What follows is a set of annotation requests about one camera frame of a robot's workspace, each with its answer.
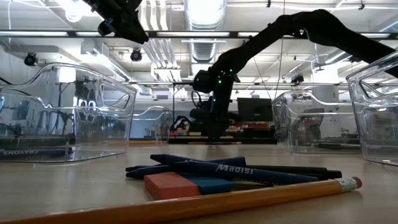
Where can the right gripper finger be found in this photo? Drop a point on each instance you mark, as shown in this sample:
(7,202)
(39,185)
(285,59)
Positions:
(223,130)
(214,130)

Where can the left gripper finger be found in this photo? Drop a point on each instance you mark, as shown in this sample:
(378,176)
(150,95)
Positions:
(136,31)

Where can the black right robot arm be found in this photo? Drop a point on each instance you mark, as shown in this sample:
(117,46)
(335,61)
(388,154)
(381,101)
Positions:
(311,25)

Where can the black ceiling spotlight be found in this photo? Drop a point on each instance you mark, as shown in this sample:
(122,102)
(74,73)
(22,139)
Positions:
(297,79)
(30,59)
(136,55)

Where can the black computer monitor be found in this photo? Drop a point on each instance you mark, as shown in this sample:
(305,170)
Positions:
(255,109)

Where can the blue Madisi print pen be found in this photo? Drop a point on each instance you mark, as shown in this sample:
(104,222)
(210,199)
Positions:
(248,172)

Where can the black overhead beam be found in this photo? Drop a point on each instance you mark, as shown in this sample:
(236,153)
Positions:
(186,34)

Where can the clear plastic bin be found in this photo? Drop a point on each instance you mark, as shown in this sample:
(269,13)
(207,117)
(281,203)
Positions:
(155,124)
(124,124)
(311,137)
(379,130)

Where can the orange-red eraser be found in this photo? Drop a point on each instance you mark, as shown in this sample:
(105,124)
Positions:
(171,186)

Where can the black pen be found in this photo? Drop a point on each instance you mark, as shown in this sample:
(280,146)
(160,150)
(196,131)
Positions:
(311,171)

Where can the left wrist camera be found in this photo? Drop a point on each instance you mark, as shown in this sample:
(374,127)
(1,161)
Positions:
(106,28)

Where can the black aluminium table frame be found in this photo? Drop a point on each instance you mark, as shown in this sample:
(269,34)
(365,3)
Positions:
(258,140)

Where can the silver round ceiling duct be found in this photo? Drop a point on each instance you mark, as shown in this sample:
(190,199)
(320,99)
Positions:
(203,18)

